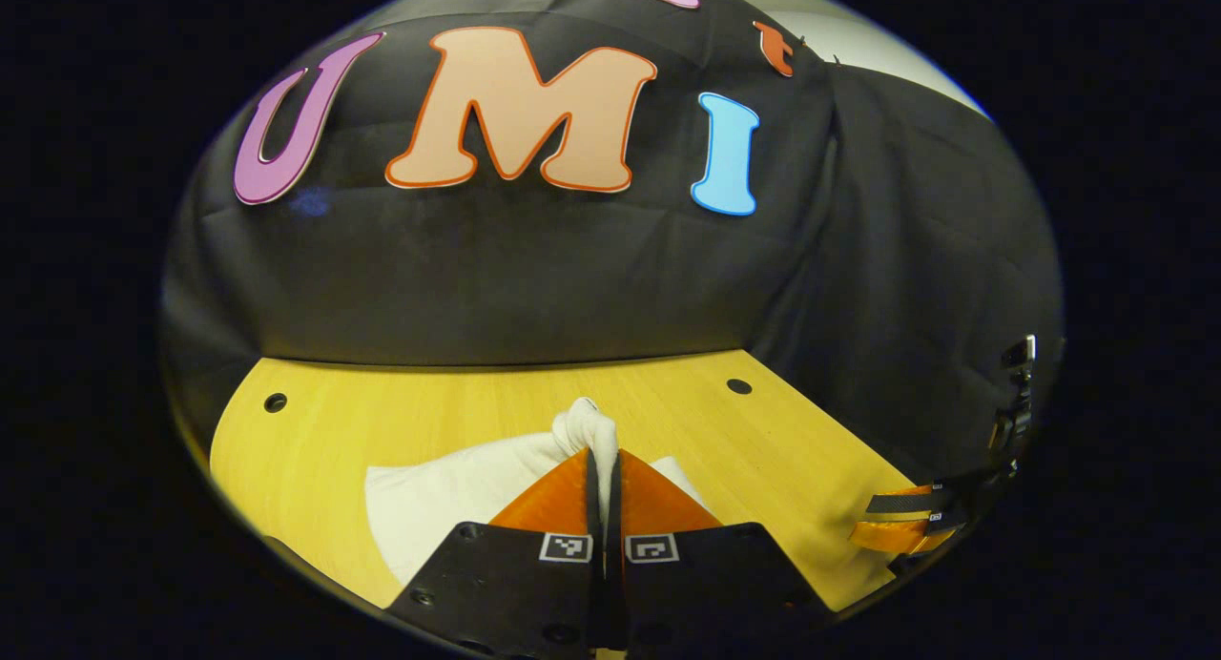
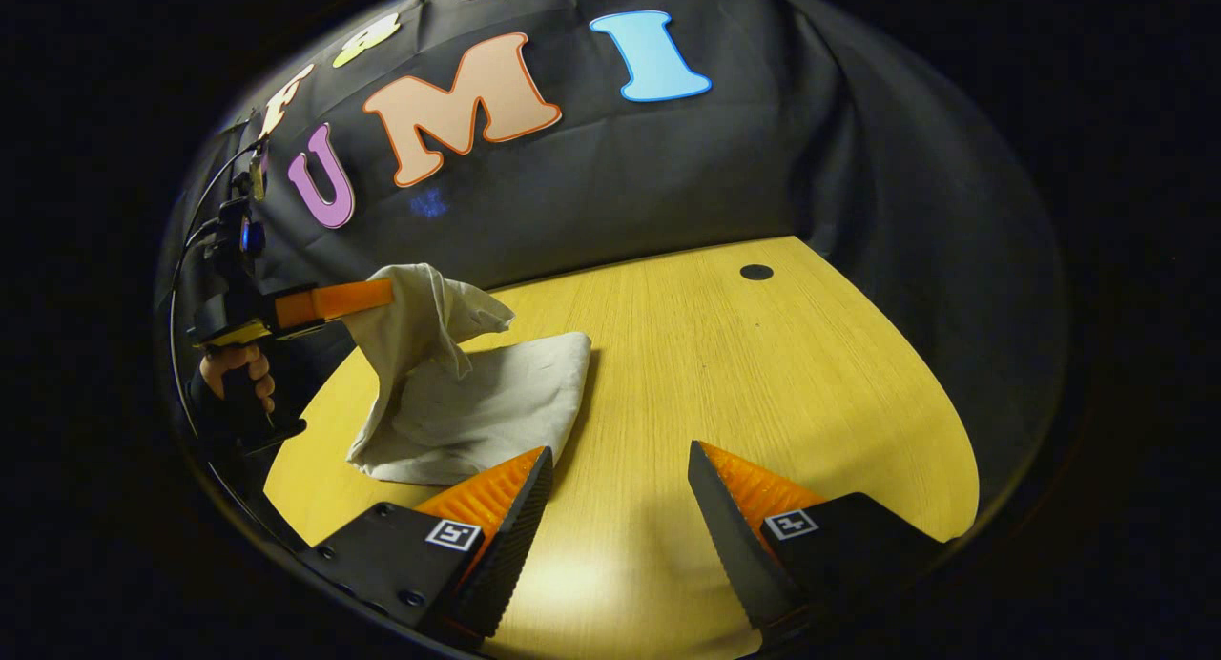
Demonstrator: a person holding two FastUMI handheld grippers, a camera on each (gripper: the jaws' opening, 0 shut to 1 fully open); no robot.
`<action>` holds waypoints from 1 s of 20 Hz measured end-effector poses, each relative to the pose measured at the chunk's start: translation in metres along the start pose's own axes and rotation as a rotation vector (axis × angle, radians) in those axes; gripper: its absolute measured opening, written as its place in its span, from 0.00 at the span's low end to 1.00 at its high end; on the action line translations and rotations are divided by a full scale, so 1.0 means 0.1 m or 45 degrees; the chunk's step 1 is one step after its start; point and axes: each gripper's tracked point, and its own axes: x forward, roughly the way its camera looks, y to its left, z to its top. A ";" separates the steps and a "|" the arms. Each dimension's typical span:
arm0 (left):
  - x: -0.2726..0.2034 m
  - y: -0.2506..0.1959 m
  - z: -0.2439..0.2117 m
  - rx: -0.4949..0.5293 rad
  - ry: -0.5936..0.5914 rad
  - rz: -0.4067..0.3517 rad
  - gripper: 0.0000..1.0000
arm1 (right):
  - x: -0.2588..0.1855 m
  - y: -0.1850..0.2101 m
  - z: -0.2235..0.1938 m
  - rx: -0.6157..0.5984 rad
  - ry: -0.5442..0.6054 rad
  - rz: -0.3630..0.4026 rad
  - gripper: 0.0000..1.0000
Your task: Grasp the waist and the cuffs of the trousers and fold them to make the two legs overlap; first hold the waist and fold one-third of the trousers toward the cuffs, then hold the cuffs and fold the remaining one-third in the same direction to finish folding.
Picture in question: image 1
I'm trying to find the white jeans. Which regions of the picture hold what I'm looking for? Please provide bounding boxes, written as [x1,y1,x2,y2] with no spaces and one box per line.
[365,397,709,587]

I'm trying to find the black backdrop cloth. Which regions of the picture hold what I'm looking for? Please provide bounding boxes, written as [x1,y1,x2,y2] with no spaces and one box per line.
[158,0,1066,485]

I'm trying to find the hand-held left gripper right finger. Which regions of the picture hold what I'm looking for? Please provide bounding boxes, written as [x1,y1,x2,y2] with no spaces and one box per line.
[609,450,823,648]

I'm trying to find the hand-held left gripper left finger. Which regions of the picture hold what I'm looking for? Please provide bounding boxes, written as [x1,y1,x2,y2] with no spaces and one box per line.
[386,447,608,653]

